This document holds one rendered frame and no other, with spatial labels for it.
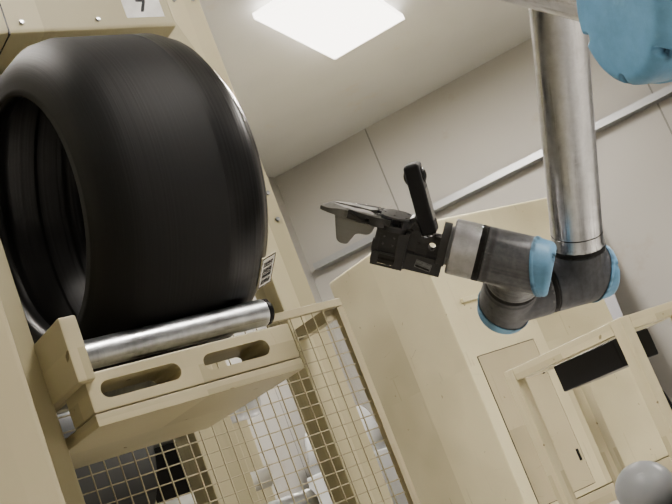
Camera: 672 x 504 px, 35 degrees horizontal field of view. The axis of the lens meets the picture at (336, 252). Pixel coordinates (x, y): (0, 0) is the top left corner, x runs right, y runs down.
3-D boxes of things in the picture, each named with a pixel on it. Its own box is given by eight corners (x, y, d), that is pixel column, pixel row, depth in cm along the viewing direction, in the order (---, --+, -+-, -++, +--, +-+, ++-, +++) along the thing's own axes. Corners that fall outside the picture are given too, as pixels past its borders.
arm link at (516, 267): (543, 311, 170) (556, 280, 162) (466, 293, 172) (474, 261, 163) (552, 262, 175) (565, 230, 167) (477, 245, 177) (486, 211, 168)
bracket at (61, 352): (78, 382, 149) (56, 317, 151) (1, 452, 179) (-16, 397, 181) (100, 377, 151) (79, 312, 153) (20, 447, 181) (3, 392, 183)
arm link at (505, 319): (548, 327, 183) (563, 292, 172) (485, 345, 181) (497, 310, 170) (527, 281, 187) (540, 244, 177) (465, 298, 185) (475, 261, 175)
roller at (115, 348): (60, 348, 158) (69, 377, 157) (71, 340, 154) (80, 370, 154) (257, 302, 179) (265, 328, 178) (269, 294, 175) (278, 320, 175)
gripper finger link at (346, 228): (311, 238, 170) (367, 251, 169) (318, 202, 169) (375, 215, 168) (314, 234, 173) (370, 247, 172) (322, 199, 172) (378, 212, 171)
